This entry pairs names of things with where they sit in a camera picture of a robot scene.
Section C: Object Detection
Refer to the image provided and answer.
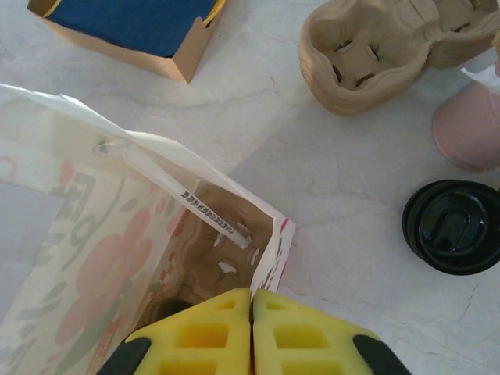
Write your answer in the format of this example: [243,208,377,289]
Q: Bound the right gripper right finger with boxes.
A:
[252,288,411,375]

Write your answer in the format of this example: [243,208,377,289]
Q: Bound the pink straw holder cup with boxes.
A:
[431,62,500,173]

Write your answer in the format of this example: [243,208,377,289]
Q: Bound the white printed straw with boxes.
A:
[124,144,255,251]

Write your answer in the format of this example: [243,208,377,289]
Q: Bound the yellow napkin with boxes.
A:
[202,0,227,29]

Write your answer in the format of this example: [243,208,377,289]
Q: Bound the blue napkin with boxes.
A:
[46,0,220,59]

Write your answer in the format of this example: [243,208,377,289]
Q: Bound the cardboard napkin box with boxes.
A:
[26,0,227,85]

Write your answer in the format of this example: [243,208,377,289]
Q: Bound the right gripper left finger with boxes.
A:
[99,287,251,375]

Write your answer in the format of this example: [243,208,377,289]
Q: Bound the brown pulp cup carrier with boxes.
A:
[148,183,274,325]

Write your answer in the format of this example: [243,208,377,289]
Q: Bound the white flower paper bag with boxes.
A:
[0,81,296,375]

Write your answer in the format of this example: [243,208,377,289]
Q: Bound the stack of black lids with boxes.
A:
[402,179,500,277]

